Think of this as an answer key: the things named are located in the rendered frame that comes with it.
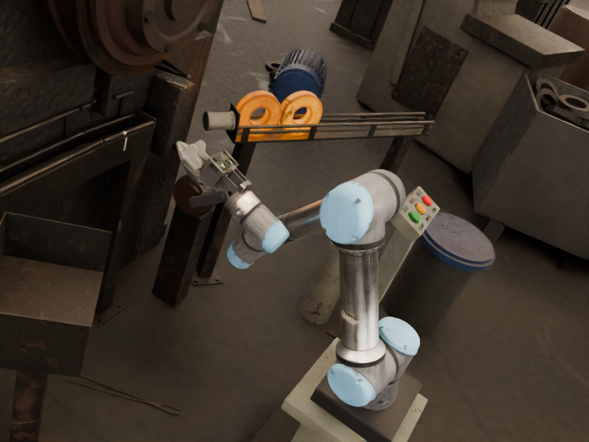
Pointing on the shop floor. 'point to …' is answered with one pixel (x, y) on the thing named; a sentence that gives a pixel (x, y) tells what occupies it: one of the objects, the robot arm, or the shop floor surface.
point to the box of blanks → (537, 166)
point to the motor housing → (182, 244)
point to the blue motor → (300, 75)
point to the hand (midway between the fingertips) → (180, 147)
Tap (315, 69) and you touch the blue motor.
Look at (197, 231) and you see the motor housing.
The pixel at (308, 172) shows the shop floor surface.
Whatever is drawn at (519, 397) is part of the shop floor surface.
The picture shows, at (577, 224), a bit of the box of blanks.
